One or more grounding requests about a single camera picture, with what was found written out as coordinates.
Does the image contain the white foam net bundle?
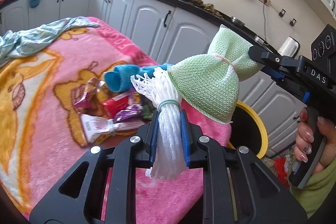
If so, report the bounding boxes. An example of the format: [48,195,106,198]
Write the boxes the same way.
[130,67,186,180]

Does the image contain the green mesh cloth bundle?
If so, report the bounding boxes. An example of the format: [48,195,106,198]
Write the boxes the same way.
[167,25,263,124]

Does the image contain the green sleeve forearm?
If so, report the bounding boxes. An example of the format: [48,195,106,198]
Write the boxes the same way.
[290,160,336,218]

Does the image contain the right hand painted nails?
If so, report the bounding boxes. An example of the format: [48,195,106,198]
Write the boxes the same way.
[293,107,336,175]

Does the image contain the clear pink candy wrapper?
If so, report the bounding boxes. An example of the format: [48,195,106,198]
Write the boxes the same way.
[74,77,106,109]

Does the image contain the pink cartoon blanket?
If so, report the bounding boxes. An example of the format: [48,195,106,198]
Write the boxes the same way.
[0,16,232,224]

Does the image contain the white electric kettle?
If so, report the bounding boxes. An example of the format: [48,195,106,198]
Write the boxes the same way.
[278,36,300,57]

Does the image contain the blue towel bundle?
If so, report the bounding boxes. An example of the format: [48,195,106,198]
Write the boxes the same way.
[103,63,170,93]

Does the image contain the white cabinet row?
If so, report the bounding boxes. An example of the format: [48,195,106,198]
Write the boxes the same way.
[1,0,302,155]

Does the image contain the purple snack wrapper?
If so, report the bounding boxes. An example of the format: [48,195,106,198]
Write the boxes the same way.
[113,104,142,123]

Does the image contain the yellow rimmed black trash bin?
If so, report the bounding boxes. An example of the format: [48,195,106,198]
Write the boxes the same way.
[227,101,268,159]

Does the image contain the red white carton box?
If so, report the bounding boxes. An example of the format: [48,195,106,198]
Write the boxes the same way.
[80,114,145,144]

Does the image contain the light blue cloth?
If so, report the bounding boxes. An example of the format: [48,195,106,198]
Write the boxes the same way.
[1,16,100,67]

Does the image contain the red snack can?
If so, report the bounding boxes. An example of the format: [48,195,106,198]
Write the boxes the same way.
[102,92,129,118]

